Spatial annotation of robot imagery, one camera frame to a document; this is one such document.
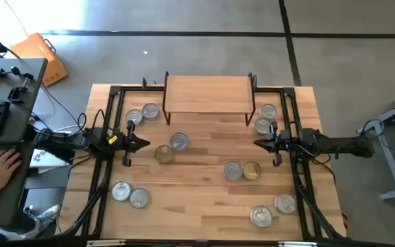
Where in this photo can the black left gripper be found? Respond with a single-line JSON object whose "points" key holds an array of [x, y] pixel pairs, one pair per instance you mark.
{"points": [[127, 144]]}

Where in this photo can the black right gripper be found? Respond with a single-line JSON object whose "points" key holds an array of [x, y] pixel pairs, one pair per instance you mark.
{"points": [[275, 144]]}

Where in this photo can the silver-lid green-label tuna can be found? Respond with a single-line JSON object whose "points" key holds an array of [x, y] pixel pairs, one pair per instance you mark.
{"points": [[261, 216], [261, 126]]}

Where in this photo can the gold-lid green-label tuna can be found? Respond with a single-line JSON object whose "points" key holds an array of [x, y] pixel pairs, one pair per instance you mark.
{"points": [[164, 154], [252, 170]]}

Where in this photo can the silver-lid blue-white tuna can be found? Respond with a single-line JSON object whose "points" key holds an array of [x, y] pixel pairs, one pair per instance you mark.
{"points": [[121, 191], [137, 114], [233, 171], [179, 141]]}

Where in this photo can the silver-lid yellow-blue tuna can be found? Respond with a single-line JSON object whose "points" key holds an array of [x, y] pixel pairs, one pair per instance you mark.
{"points": [[139, 198], [150, 111], [285, 203], [268, 112]]}

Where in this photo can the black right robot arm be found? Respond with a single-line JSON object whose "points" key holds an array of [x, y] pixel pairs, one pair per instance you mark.
{"points": [[341, 147]]}

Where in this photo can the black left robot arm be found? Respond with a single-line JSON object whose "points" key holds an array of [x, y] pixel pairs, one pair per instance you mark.
{"points": [[63, 144]]}

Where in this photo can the white box with logo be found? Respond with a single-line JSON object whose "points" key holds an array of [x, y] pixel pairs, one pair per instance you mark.
{"points": [[43, 160]]}

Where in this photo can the person's shoe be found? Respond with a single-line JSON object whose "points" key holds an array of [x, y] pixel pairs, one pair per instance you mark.
{"points": [[45, 214]]}

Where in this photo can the orange carrying case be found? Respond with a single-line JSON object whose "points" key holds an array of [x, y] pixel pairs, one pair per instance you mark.
{"points": [[43, 58]]}

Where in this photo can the large black desk clamp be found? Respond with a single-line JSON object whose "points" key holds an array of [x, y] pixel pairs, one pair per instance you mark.
{"points": [[15, 92]]}

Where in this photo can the dark grey desk panel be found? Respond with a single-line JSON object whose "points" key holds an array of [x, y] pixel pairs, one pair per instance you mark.
{"points": [[9, 206]]}

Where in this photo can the black aluminium table frame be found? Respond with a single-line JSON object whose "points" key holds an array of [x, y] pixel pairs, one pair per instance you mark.
{"points": [[139, 88]]}

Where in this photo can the wooden shelf with black frame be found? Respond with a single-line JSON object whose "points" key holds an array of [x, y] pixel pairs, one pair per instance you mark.
{"points": [[207, 94]]}

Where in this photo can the silver table edge bracket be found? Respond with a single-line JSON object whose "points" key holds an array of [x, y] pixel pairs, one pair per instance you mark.
{"points": [[105, 243], [297, 244]]}

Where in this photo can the grey metal desk frame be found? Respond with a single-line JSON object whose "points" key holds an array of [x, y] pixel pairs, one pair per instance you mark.
{"points": [[391, 164]]}

